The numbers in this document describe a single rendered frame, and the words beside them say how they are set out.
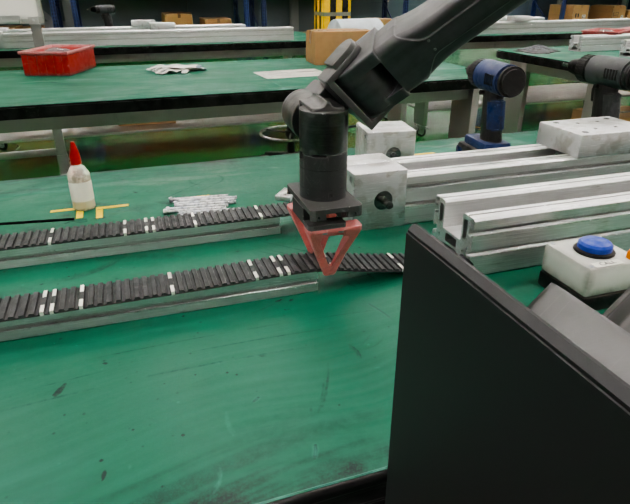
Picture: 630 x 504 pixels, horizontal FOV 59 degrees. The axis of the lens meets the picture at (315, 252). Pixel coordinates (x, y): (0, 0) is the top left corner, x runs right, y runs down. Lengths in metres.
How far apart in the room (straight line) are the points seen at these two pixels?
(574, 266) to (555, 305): 0.50
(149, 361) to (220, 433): 0.14
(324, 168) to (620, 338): 0.47
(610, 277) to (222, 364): 0.46
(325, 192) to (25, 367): 0.37
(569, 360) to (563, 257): 0.55
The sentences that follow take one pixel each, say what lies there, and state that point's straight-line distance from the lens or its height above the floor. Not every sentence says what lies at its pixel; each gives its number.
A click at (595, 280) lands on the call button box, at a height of 0.82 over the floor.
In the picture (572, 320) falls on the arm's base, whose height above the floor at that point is 1.02.
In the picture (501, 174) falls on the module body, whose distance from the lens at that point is 0.99.
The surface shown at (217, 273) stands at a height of 0.81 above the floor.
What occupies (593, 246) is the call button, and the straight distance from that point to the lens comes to 0.74.
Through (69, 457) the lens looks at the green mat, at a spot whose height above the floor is 0.78.
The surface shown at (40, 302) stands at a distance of 0.70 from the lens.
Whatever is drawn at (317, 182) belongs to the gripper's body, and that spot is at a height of 0.93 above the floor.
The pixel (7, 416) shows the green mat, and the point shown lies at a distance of 0.60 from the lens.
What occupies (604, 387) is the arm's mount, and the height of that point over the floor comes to 1.03.
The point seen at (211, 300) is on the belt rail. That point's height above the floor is 0.79.
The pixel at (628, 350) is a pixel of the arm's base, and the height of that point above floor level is 1.03.
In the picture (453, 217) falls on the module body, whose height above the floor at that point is 0.84.
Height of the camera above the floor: 1.13
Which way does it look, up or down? 26 degrees down
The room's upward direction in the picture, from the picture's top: straight up
